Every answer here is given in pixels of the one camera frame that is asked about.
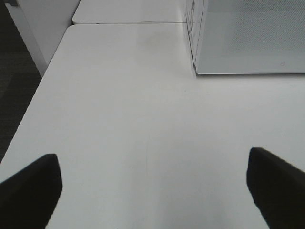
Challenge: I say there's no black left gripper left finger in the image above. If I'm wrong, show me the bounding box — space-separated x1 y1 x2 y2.
0 154 62 229

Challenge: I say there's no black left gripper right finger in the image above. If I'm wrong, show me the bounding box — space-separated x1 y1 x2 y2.
246 147 305 229

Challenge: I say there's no white microwave oven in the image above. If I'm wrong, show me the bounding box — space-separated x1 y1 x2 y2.
185 0 305 76

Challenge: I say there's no white adjacent table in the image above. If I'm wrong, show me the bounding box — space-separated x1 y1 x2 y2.
72 0 186 24

